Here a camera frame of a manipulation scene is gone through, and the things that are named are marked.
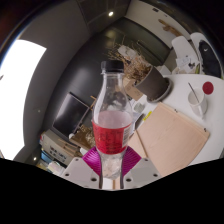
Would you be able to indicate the dried plant in dark pot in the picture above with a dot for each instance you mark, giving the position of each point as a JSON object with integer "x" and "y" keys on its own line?
{"x": 151, "y": 83}

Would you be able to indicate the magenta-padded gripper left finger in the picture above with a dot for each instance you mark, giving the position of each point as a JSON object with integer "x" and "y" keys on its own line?
{"x": 80, "y": 171}

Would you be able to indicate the dark round pot saucer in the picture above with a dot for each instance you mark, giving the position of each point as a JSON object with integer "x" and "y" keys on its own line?
{"x": 166, "y": 91}

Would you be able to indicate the small yellow tag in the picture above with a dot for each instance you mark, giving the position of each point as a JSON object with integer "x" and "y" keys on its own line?
{"x": 147, "y": 115}

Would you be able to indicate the black backpack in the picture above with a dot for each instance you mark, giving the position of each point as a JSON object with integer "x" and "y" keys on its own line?
{"x": 210, "y": 58}

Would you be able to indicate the flat round red coaster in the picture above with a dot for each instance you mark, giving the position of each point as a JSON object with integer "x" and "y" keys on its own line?
{"x": 208, "y": 88}

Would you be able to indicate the metal spoon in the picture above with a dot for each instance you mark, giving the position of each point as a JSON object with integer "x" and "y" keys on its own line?
{"x": 193, "y": 91}

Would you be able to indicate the beige wooden drawing board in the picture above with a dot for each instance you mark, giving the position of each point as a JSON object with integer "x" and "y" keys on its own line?
{"x": 173, "y": 140}

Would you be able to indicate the large ceiling light panel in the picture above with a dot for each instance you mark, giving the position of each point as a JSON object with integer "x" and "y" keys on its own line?
{"x": 20, "y": 96}

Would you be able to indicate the black wall screen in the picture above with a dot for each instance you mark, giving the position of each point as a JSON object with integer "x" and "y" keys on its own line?
{"x": 70, "y": 115}

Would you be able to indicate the white cabinet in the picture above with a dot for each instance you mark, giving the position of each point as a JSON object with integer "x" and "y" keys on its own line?
{"x": 58, "y": 148}

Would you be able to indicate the dried branch wooden sculpture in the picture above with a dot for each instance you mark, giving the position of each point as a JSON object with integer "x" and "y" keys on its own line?
{"x": 83, "y": 138}

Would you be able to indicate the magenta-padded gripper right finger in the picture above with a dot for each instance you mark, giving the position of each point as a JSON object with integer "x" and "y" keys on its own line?
{"x": 145, "y": 171}

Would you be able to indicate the white ceramic mug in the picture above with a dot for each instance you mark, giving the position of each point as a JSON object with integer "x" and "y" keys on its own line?
{"x": 198, "y": 103}

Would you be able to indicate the clear red-labelled plastic bottle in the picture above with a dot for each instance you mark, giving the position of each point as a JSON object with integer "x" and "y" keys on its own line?
{"x": 111, "y": 133}

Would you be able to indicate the carved wooden figure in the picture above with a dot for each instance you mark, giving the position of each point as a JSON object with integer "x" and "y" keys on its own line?
{"x": 170, "y": 28}

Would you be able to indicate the round recessed ceiling light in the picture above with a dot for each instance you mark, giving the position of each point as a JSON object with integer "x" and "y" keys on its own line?
{"x": 110, "y": 13}

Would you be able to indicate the stack of papers and books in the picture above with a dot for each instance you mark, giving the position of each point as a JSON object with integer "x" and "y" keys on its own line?
{"x": 188, "y": 64}

